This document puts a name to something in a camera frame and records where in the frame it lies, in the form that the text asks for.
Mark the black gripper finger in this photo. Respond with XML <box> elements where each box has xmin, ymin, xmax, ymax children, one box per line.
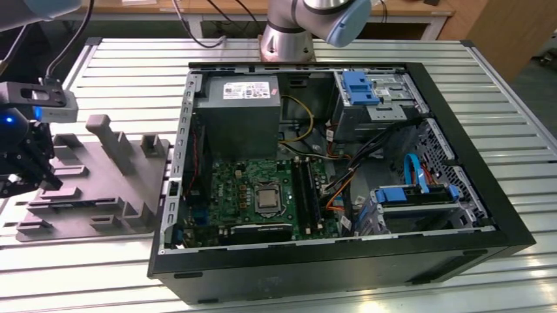
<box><xmin>0</xmin><ymin>174</ymin><xmax>41</xmax><ymax>200</ymax></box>
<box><xmin>22</xmin><ymin>121</ymin><xmax>65</xmax><ymax>192</ymax></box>

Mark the black RAM slot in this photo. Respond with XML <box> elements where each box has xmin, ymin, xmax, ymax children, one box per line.
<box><xmin>291</xmin><ymin>157</ymin><xmax>306</xmax><ymax>235</ymax></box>

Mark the grey parts rack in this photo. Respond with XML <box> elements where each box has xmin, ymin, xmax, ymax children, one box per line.
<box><xmin>14</xmin><ymin>113</ymin><xmax>173</xmax><ymax>243</ymax></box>

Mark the green motherboard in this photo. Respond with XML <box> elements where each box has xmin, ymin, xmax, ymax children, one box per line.
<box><xmin>180</xmin><ymin>158</ymin><xmax>348</xmax><ymax>245</ymax></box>

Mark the grey power supply unit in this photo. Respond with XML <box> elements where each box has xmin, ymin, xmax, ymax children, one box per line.
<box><xmin>193</xmin><ymin>75</ymin><xmax>282</xmax><ymax>162</ymax></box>

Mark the CPU socket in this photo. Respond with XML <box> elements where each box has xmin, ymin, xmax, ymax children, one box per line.
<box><xmin>251</xmin><ymin>182</ymin><xmax>288</xmax><ymax>218</ymax></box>

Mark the silver CPU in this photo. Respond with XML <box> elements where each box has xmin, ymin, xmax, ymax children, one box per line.
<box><xmin>256</xmin><ymin>190</ymin><xmax>282</xmax><ymax>209</ymax></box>

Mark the black graphics card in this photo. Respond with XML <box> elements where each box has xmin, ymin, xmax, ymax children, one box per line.
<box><xmin>216</xmin><ymin>221</ymin><xmax>295</xmax><ymax>246</ymax></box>

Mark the black open PC case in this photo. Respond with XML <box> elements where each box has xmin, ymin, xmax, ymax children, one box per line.
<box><xmin>145</xmin><ymin>61</ymin><xmax>537</xmax><ymax>306</ymax></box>

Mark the blue drive bay latch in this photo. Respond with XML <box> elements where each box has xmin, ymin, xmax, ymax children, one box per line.
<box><xmin>342</xmin><ymin>70</ymin><xmax>378</xmax><ymax>106</ymax></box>

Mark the metal drive cage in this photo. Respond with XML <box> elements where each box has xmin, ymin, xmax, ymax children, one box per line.
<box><xmin>332</xmin><ymin>70</ymin><xmax>430</xmax><ymax>141</ymax></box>

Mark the hard disk in blue carrier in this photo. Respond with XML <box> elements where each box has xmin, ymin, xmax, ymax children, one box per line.
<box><xmin>374</xmin><ymin>184</ymin><xmax>458</xmax><ymax>205</ymax></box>

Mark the metal disk bay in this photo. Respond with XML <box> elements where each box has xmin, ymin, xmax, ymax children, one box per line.
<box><xmin>368</xmin><ymin>188</ymin><xmax>497</xmax><ymax>234</ymax></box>

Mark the wooden desk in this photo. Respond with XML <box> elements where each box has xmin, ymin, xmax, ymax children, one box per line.
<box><xmin>81</xmin><ymin>0</ymin><xmax>455</xmax><ymax>40</ymax></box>

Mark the wooden cabinet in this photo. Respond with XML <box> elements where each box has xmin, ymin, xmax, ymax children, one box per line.
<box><xmin>450</xmin><ymin>0</ymin><xmax>557</xmax><ymax>82</ymax></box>

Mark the black camera cable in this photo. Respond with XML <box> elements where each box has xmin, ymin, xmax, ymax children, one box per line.
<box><xmin>41</xmin><ymin>0</ymin><xmax>96</xmax><ymax>88</ymax></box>

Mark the black looped cable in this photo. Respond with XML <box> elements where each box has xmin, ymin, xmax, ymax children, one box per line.
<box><xmin>171</xmin><ymin>0</ymin><xmax>262</xmax><ymax>49</ymax></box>

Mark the yellow wire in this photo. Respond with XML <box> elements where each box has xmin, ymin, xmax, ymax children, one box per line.
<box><xmin>279</xmin><ymin>94</ymin><xmax>315</xmax><ymax>143</ymax></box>

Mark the orange red wire bundle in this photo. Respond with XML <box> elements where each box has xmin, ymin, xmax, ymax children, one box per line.
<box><xmin>324</xmin><ymin>192</ymin><xmax>348</xmax><ymax>213</ymax></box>

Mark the black cable bundle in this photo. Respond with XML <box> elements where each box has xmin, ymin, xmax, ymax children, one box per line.
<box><xmin>346</xmin><ymin>122</ymin><xmax>420</xmax><ymax>173</ymax></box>

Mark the blue disk wire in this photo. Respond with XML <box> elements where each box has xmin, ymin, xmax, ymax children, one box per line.
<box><xmin>403</xmin><ymin>153</ymin><xmax>431</xmax><ymax>193</ymax></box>

